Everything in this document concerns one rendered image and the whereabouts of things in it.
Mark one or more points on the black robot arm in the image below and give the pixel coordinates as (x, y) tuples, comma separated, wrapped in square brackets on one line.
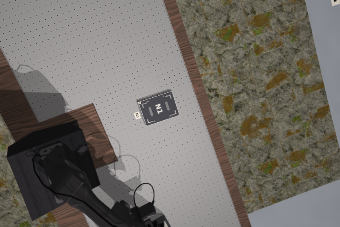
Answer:
[(66, 180)]

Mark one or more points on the cream label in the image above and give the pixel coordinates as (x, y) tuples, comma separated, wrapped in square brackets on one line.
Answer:
[(137, 115)]

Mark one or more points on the grey heat sealer housing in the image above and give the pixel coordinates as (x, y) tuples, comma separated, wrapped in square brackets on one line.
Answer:
[(159, 222)]

